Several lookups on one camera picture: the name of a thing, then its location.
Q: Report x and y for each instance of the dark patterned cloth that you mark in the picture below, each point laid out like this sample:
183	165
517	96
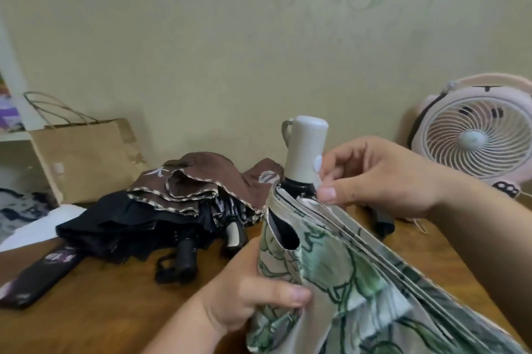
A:
20	208

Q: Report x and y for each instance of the black pink printed umbrella sleeve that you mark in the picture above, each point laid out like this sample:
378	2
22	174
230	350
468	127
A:
37	277

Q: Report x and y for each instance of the white green floral folding umbrella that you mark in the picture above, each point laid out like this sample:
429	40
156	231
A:
332	274

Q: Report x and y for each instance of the person's right hand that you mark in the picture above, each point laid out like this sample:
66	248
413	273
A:
386	179

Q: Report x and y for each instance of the pink white desk fan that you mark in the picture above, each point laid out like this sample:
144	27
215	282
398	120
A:
478	137

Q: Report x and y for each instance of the person's left hand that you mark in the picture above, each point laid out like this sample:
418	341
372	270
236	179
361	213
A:
232	295

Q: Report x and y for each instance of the brown paper bag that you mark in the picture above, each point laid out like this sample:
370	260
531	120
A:
83	158

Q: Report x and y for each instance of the small black object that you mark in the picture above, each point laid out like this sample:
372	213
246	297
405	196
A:
382	222

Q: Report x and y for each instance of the person's right forearm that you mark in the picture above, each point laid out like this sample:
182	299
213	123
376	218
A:
486	237

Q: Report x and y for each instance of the person's left thumb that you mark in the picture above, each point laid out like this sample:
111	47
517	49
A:
282	294

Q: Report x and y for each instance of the person's right thumb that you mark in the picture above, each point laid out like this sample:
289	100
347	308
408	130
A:
336	193

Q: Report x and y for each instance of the brown folding umbrella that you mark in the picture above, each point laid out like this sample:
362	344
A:
208	179

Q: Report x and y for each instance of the black folding umbrella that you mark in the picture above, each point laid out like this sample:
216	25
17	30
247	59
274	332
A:
124	220

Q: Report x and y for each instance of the white sheet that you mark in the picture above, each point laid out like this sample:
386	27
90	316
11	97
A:
37	227

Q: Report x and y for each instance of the person's left forearm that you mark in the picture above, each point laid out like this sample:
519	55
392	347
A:
187	331

